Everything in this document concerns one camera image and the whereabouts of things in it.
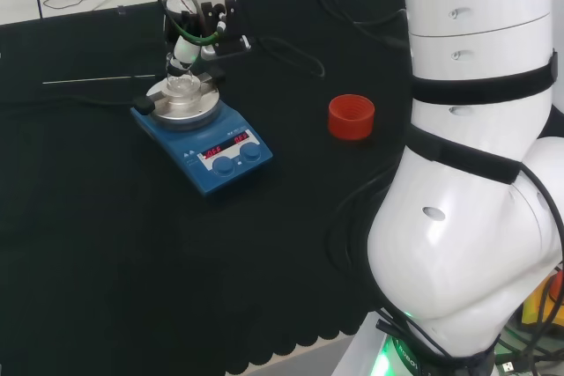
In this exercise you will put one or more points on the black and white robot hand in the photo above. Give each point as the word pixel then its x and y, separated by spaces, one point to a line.
pixel 183 48

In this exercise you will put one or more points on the clear glass round-bottom flask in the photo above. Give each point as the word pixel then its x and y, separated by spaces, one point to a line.
pixel 180 84

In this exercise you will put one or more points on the heater with blue base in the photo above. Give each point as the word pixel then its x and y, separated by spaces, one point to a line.
pixel 207 138

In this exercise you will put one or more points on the black bench cloth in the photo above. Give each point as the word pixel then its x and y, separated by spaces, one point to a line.
pixel 132 239

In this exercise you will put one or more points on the yellow stop button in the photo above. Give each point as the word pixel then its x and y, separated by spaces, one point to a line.
pixel 544 303

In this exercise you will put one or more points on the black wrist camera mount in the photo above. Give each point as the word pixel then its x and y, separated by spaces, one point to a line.
pixel 227 28

